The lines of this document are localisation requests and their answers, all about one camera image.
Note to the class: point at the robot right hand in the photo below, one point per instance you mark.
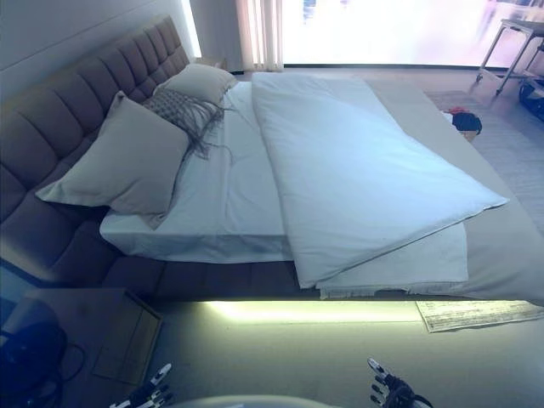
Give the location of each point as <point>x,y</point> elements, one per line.
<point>391,391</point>

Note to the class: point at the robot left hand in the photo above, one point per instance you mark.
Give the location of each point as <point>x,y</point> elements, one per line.
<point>146,393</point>

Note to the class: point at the white duvet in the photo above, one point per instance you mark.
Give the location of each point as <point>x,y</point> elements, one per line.
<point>361,161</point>

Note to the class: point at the large wooden nightstand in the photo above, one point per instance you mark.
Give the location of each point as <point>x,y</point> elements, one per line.
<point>106,323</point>

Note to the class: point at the robot silver torso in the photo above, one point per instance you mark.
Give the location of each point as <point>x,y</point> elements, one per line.
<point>255,404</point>

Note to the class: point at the black device on nightstand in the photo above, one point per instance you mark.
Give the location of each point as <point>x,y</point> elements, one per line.
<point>30,340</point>

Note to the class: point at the beige cloth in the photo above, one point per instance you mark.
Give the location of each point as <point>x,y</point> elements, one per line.
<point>123,161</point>

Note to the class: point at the mattress with white sheet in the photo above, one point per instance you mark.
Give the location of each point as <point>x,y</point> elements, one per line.
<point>238,178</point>

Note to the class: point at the black clothing bundle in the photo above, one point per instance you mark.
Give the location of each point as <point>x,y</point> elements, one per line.
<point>466,121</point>

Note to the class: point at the red cloth item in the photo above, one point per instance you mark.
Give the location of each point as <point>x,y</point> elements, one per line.
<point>457,111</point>

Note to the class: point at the grey fringed decorative cushion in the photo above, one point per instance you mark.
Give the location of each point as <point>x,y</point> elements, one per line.
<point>178,106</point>

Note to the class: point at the small beige pillow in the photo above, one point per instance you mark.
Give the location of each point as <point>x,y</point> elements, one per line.
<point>200,83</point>

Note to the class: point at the black equipment pile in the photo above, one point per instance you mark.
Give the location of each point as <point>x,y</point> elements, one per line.
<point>531,95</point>

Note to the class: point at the small wooden bedside table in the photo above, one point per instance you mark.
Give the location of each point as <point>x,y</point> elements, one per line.
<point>214,63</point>

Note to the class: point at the bright glass window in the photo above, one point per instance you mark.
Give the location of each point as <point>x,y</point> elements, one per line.
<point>382,30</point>

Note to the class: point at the pale pink curtain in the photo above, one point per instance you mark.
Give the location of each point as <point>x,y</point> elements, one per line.
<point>259,34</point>

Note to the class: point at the brown upholstered bed frame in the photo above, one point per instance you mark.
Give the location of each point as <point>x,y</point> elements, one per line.
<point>64,106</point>

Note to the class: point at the metal frame cart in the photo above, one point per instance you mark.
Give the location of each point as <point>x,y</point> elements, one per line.
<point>516,27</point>

